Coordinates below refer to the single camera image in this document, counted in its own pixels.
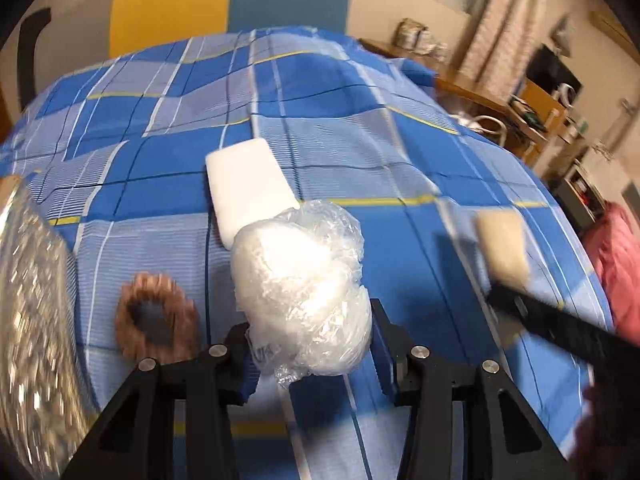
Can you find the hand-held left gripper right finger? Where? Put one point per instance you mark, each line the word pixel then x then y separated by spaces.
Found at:
pixel 385 365

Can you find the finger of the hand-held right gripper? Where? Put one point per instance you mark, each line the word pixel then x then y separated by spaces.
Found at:
pixel 560 322

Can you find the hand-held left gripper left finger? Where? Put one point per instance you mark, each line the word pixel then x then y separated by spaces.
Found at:
pixel 240 375

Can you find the beige sponge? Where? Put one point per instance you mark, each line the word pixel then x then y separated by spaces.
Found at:
pixel 502 247

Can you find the clear plastic bag of stuffing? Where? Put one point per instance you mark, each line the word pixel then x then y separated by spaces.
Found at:
pixel 300 285

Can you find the pink cloth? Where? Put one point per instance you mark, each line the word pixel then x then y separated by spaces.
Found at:
pixel 617 270

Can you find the brown scrunchie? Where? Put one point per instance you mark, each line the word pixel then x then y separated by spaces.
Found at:
pixel 157 317

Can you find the white foam block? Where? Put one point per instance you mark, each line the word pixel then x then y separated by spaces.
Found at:
pixel 245 185

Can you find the black monitor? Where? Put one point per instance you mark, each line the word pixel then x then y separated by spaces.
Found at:
pixel 552 72

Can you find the wooden desk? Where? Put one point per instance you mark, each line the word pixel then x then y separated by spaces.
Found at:
pixel 465 90

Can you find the blue checked blanket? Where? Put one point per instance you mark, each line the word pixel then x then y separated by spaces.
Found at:
pixel 350 110

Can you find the checked curtain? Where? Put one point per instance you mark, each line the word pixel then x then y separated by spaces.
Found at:
pixel 505 20

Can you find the packets on desk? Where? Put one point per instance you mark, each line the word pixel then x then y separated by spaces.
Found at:
pixel 417 37

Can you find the yellow and teal headboard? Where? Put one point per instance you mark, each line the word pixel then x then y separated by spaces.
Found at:
pixel 200 5

